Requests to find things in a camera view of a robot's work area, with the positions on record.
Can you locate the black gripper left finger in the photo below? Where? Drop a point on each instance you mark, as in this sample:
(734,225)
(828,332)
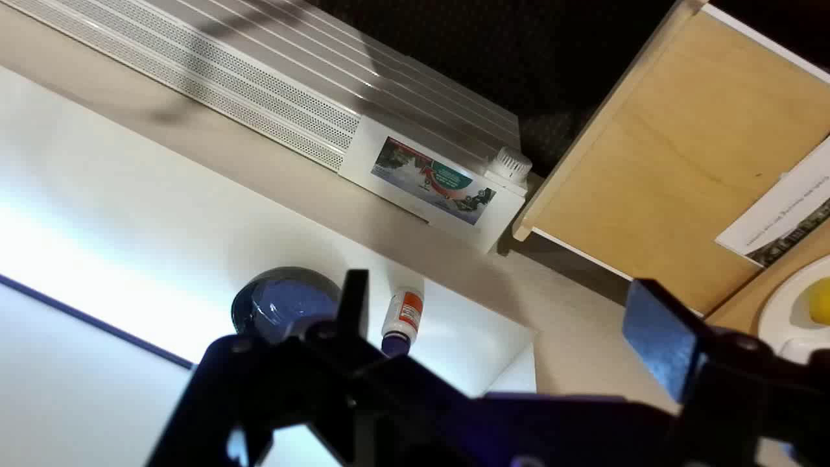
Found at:
(285,378)

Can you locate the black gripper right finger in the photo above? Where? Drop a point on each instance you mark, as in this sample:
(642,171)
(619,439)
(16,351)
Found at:
(663,337)

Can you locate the dark blue ceramic bowl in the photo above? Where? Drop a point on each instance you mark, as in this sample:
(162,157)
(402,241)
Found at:
(282,302)

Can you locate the light wooden dresser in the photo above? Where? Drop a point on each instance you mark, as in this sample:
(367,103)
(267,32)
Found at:
(665,157)

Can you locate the white plate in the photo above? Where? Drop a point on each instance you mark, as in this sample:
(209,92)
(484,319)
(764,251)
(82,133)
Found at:
(781,314)

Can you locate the small bottle orange label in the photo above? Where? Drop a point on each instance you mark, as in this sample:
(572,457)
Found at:
(405,314)

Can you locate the yellow lemon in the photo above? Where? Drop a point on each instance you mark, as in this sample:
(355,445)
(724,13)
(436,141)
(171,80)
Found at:
(820,302)

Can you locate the white paper sheet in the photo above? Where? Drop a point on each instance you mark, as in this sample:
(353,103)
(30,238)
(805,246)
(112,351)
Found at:
(781,210)

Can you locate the white card with picture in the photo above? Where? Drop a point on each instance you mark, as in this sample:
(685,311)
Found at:
(429,177)

